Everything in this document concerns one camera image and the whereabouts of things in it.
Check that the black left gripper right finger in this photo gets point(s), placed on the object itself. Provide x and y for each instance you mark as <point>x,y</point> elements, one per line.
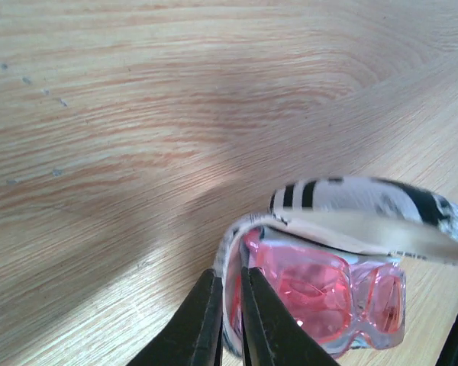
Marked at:
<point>270,334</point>

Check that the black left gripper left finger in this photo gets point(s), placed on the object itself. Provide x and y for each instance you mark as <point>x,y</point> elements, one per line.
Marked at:
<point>193,335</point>

